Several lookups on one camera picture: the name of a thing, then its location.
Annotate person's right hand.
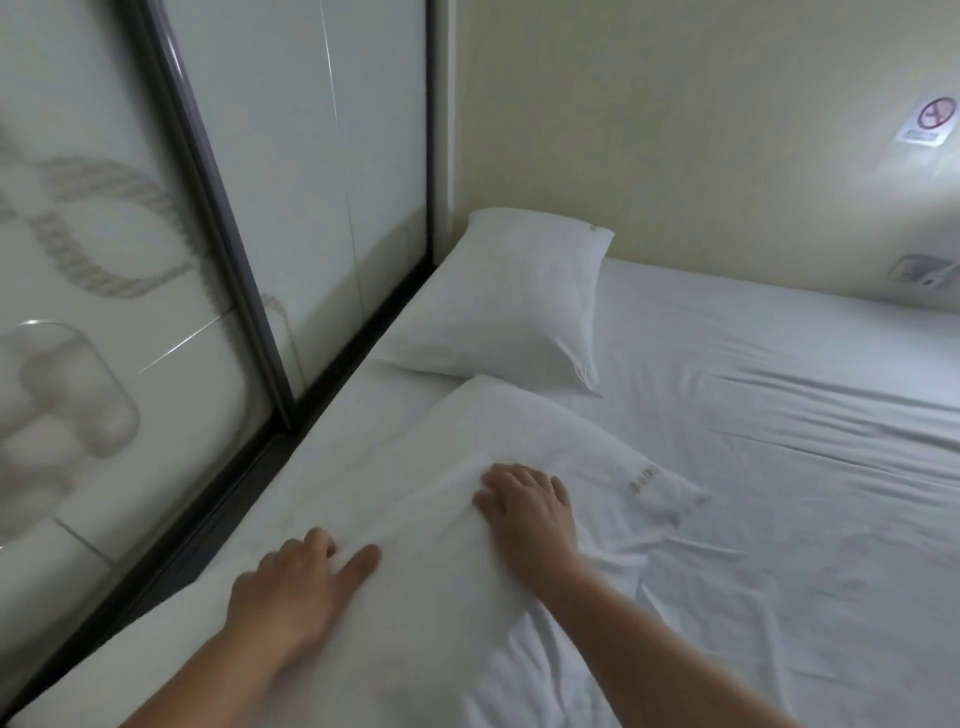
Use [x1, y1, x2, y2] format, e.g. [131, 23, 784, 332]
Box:
[472, 462, 583, 595]

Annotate person's left hand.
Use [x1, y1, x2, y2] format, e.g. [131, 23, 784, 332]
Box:
[224, 527, 382, 664]

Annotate white pillow with embroidered corner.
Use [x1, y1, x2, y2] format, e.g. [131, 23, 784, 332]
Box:
[112, 374, 711, 728]

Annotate person's left forearm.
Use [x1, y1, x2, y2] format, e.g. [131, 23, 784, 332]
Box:
[112, 628, 295, 728]

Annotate person's right forearm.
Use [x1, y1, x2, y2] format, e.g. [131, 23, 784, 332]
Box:
[525, 558, 801, 728]

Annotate plain white pillow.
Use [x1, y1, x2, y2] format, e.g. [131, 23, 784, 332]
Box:
[369, 207, 616, 396]

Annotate white bed sheet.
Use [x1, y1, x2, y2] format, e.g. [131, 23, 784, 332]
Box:
[0, 257, 960, 728]

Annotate frosted glass door panel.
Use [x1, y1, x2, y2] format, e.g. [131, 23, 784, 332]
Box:
[0, 0, 276, 702]
[161, 0, 432, 400]

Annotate dark metal door frame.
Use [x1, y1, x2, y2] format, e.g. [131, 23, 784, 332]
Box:
[0, 0, 456, 725]

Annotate white wall socket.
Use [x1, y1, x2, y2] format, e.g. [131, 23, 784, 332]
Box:
[888, 254, 960, 291]

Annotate white no-smoking wall sign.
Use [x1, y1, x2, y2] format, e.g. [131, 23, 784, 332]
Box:
[893, 93, 960, 148]

